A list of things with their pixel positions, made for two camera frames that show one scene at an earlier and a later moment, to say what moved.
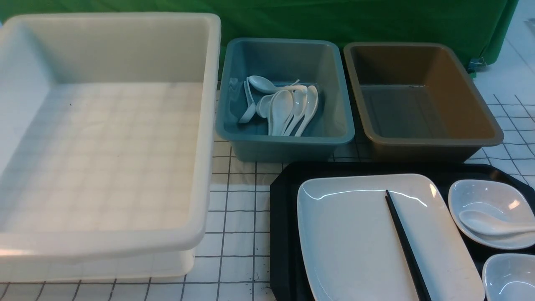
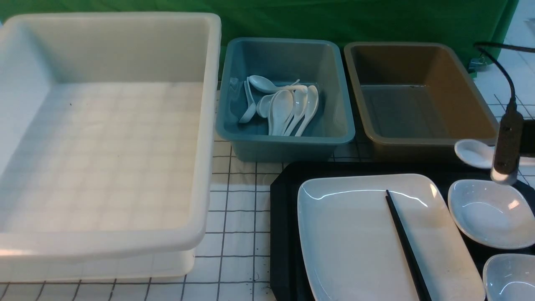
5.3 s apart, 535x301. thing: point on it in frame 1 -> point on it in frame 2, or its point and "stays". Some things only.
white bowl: x=505 y=202 stays
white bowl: x=509 y=277 stays
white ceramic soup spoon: x=483 y=221 -> x=476 y=152
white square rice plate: x=350 y=249 stays
